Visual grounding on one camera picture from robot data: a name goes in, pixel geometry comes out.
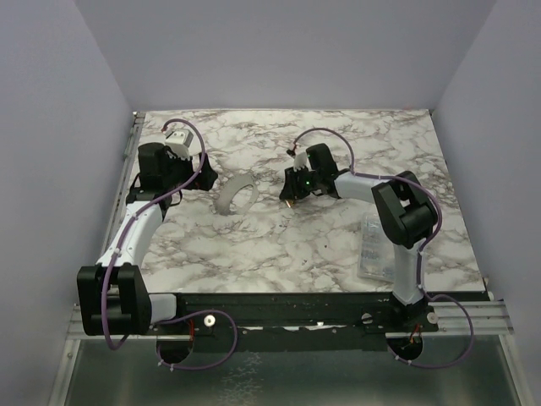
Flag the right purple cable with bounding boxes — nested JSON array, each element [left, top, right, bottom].
[[291, 127, 474, 368]]

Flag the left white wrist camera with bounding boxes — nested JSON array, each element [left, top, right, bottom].
[[165, 129, 194, 161]]

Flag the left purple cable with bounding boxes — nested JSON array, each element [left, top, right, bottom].
[[101, 118, 238, 372]]

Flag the aluminium frame rail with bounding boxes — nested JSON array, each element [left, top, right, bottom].
[[432, 300, 514, 336]]

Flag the large metal key ring band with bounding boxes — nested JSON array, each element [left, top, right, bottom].
[[215, 175, 260, 215]]

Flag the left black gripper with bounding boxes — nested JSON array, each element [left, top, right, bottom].
[[162, 148, 216, 190]]

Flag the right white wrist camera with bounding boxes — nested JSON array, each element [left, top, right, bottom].
[[287, 149, 309, 172]]

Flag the purple cable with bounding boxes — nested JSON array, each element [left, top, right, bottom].
[[291, 127, 474, 368], [101, 118, 238, 372]]

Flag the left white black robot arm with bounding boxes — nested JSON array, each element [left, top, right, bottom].
[[77, 142, 217, 336]]

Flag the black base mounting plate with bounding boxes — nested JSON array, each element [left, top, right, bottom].
[[172, 293, 438, 352]]

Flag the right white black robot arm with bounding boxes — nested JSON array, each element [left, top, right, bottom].
[[279, 144, 441, 331]]

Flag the clear plastic organizer box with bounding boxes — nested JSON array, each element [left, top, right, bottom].
[[357, 212, 395, 283]]

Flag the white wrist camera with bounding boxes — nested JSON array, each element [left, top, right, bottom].
[[287, 149, 309, 172], [165, 129, 194, 161]]

